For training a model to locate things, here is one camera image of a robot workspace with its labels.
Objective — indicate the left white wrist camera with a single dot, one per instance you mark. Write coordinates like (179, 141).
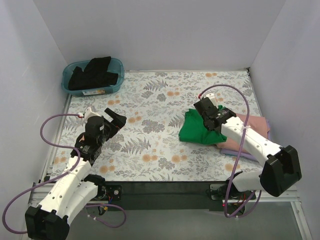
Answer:
(87, 114)

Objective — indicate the black t shirt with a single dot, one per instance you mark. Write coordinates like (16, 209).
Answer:
(95, 75)

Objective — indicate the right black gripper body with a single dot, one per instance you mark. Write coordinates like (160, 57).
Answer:
(204, 107)

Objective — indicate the floral table mat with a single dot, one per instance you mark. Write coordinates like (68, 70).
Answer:
(148, 147)

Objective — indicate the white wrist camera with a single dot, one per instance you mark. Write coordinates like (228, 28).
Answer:
(87, 114)
(211, 97)

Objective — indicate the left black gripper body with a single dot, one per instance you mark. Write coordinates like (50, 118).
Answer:
(110, 126)

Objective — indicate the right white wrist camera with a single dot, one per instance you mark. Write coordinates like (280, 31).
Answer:
(211, 97)

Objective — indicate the folded lilac t shirt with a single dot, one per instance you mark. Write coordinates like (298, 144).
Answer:
(244, 153)

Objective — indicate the folded pink t shirt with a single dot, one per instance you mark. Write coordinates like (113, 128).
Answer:
(257, 123)

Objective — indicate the green t shirt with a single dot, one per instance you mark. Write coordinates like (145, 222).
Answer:
(193, 131)

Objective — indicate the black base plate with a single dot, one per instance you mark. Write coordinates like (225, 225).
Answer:
(163, 195)

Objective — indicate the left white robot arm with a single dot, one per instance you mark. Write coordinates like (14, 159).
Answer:
(52, 217)

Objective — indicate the aluminium frame rail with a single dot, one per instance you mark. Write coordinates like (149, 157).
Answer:
(243, 199)

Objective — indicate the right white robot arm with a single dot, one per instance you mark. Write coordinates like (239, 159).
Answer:
(281, 165)

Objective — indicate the teal plastic bin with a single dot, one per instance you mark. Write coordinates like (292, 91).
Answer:
(115, 66)

